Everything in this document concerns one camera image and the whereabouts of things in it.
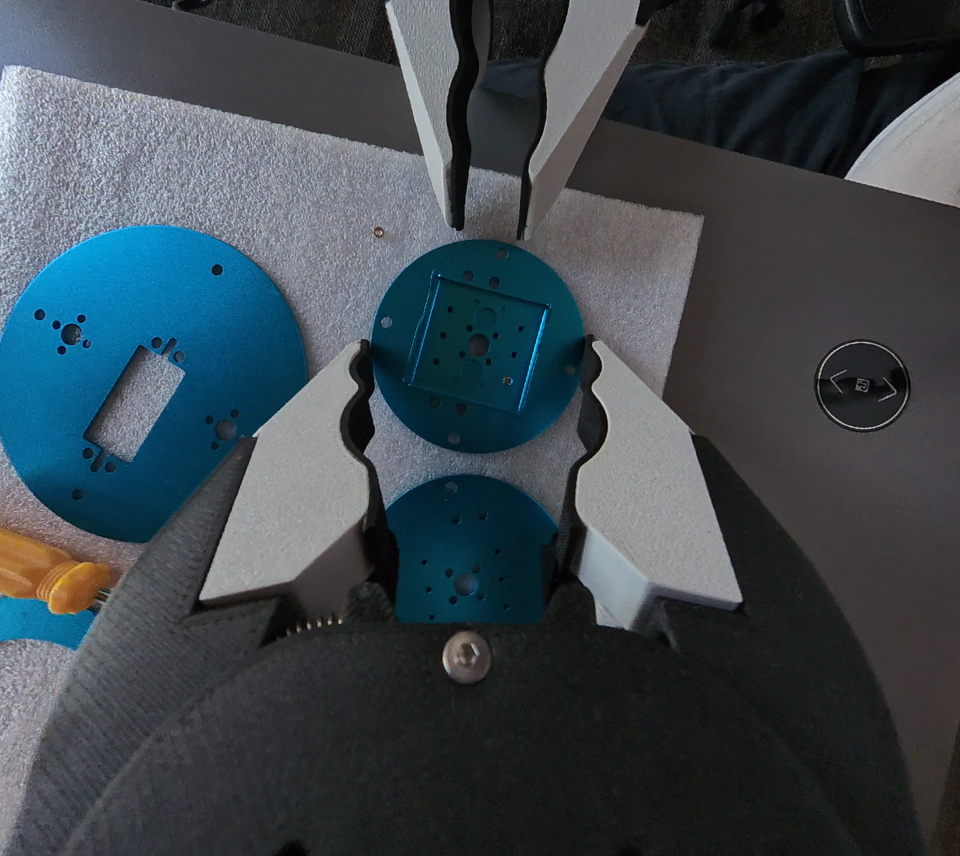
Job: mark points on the grey desk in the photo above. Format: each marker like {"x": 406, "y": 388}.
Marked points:
{"x": 787, "y": 256}

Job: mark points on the small blue round disc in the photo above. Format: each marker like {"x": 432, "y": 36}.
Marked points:
{"x": 465, "y": 541}

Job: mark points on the black round desk control button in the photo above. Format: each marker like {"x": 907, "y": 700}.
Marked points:
{"x": 862, "y": 385}

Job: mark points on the person's dark trousers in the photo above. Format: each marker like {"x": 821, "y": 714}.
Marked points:
{"x": 750, "y": 106}

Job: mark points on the large blue disc rectangular cutout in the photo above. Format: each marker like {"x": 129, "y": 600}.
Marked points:
{"x": 225, "y": 316}

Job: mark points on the blue round plate with bracket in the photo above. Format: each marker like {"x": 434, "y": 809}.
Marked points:
{"x": 540, "y": 301}

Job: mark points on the white foam sheet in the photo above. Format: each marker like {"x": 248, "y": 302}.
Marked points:
{"x": 225, "y": 159}

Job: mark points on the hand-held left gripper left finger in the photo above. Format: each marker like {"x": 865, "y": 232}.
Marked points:
{"x": 300, "y": 496}

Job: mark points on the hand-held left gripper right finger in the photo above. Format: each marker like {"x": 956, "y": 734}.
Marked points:
{"x": 645, "y": 496}

